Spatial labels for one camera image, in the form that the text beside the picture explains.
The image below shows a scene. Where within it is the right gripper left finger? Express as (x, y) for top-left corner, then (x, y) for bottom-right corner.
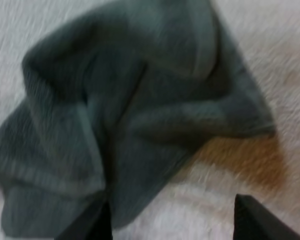
(86, 196), (114, 240)

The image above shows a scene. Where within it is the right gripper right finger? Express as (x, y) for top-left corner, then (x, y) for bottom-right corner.
(233, 193), (300, 240)

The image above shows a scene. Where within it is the grey-green towel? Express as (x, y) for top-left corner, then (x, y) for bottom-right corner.
(0, 0), (277, 240)

